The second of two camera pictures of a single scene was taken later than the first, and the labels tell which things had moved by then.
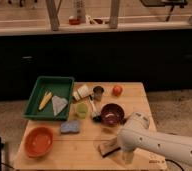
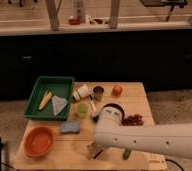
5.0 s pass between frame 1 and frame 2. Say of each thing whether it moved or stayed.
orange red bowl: stayed
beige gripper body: moved
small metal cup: stayed
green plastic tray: stayed
